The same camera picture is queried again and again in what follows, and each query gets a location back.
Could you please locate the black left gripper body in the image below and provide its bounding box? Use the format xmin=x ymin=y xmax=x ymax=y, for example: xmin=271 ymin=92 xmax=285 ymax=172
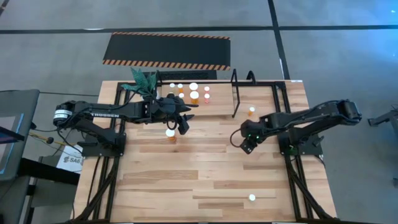
xmin=149 ymin=93 xmax=191 ymax=135

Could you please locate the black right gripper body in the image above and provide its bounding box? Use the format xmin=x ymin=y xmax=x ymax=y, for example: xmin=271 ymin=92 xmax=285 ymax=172
xmin=239 ymin=119 xmax=265 ymax=156

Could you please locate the potted snake plant white pot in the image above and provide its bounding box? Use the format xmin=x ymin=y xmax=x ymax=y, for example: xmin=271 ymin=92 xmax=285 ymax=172
xmin=121 ymin=67 xmax=159 ymax=103

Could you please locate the black hazard-striped floor mat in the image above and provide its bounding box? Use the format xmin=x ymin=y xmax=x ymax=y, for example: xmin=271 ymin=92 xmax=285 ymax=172
xmin=101 ymin=30 xmax=231 ymax=72

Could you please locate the white printed paper sheet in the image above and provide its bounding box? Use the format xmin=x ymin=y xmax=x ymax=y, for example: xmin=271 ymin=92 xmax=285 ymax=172
xmin=56 ymin=144 xmax=84 ymax=174

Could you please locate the black side table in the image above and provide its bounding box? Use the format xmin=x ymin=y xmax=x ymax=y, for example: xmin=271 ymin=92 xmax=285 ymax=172
xmin=17 ymin=157 xmax=81 ymax=186

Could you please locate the tablet with blue edge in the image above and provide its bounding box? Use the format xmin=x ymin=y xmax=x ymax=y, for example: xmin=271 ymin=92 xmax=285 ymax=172
xmin=0 ymin=113 xmax=25 ymax=175

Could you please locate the wooden shelf black wire frame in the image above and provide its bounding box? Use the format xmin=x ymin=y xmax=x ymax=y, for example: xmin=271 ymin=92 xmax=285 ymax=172
xmin=154 ymin=68 xmax=241 ymax=119

